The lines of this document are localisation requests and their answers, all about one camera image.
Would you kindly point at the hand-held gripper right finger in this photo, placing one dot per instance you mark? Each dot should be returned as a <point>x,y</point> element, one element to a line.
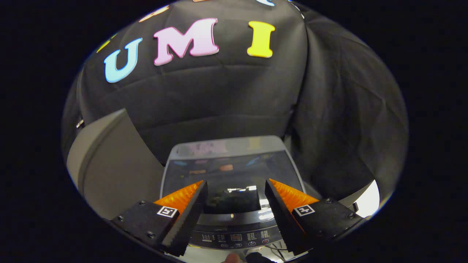
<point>283,215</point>

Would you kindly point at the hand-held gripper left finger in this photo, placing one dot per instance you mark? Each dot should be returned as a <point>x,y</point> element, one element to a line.
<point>188,219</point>

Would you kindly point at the grey washing machine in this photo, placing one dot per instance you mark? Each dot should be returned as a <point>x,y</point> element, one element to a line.
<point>237,237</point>

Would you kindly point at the black backdrop cloth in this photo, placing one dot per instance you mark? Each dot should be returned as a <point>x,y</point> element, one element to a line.
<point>219,102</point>

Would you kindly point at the silver cloth clip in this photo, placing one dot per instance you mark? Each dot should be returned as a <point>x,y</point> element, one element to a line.
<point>79,123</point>

